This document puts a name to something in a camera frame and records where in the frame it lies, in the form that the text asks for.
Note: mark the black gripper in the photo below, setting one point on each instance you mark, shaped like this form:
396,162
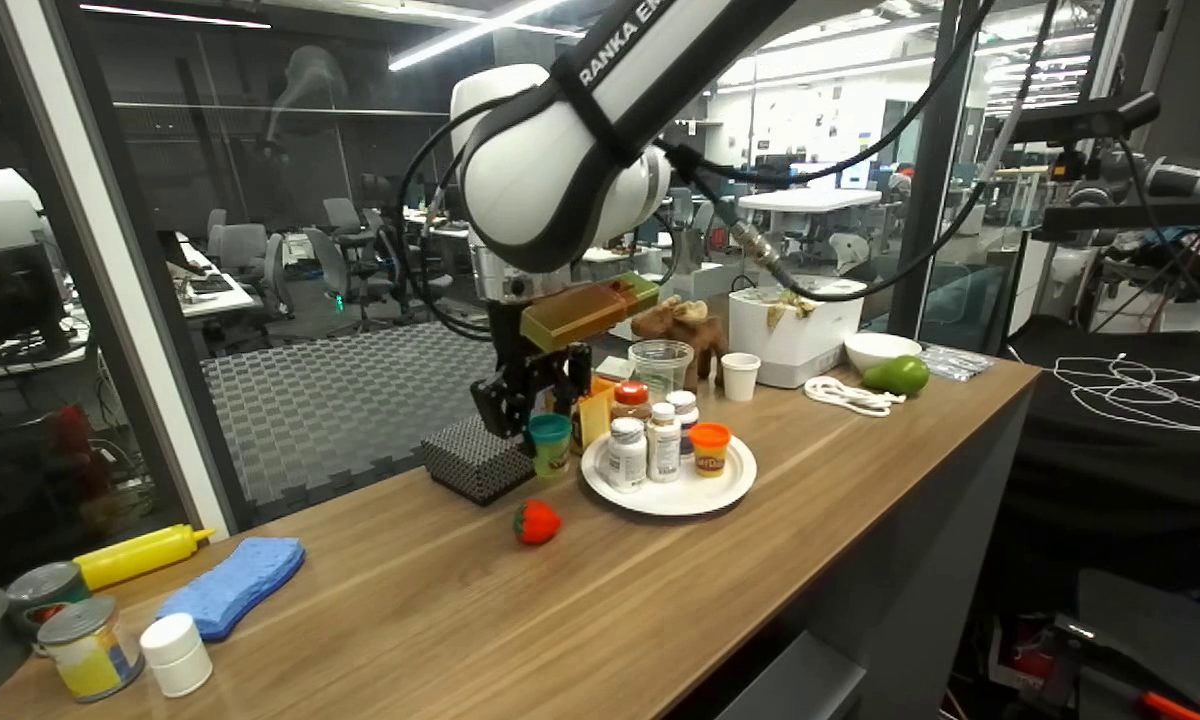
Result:
526,370

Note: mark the white pill bottle front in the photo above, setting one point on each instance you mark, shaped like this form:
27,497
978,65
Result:
626,448

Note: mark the white pill bottle green label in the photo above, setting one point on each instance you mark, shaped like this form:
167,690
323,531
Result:
660,443

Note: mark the clear plastic cup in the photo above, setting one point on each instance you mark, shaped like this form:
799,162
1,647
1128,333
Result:
660,367

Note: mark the red orange ball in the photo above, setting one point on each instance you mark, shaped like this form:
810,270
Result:
537,523

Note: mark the teal lid small tub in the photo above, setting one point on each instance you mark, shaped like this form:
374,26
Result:
551,445

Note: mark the white pill bottle blue label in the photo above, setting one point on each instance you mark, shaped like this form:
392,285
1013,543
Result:
685,417

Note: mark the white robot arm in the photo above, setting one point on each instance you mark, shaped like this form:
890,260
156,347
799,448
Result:
563,156

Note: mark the white paper plate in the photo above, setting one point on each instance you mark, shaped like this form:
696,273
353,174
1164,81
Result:
683,497

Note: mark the yellow tea bag box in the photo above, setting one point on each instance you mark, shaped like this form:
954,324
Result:
597,402

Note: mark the grey foam block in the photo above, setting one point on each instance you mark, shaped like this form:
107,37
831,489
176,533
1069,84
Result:
472,460

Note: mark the white paper cup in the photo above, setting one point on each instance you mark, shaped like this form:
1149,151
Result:
743,370

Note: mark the white bowl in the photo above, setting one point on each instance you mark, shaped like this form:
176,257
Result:
870,350

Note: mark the blue sponge cloth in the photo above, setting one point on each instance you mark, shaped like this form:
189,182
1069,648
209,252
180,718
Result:
228,589

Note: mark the green lime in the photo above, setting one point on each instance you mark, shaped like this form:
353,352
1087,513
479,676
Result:
900,379

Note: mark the yellow mustard bottle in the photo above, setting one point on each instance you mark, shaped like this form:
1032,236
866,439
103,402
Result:
137,553

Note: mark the small white jar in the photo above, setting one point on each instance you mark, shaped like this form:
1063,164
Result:
176,655

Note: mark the dark tin can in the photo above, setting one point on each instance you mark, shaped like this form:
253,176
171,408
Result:
41,592

